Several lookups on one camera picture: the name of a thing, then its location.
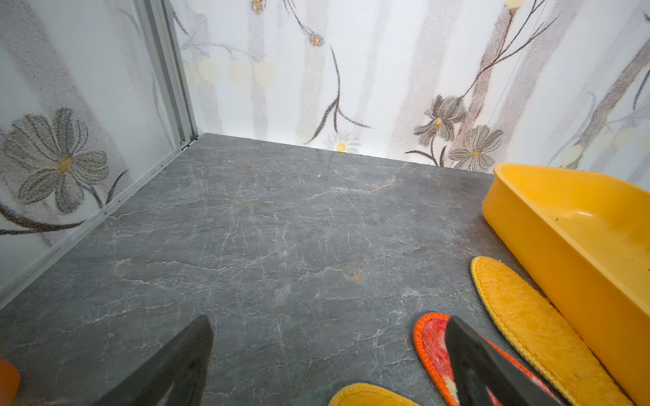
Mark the narrow yellow fuzzy insole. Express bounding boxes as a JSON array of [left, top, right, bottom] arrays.
[[471, 256, 632, 405]]

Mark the red white patterned insole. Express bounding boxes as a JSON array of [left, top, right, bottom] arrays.
[[412, 312, 560, 406]]

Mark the yellow plastic storage box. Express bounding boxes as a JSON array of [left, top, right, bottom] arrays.
[[482, 163, 649, 405]]

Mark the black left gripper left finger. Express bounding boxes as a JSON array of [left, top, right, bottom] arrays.
[[95, 315, 213, 405]]

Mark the wide yellow fuzzy insole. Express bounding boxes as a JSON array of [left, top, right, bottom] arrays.
[[328, 383, 418, 406]]

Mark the orange cylinder bottle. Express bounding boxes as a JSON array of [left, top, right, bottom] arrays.
[[0, 359, 20, 406]]

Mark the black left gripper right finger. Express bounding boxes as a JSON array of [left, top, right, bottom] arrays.
[[445, 316, 560, 405]]

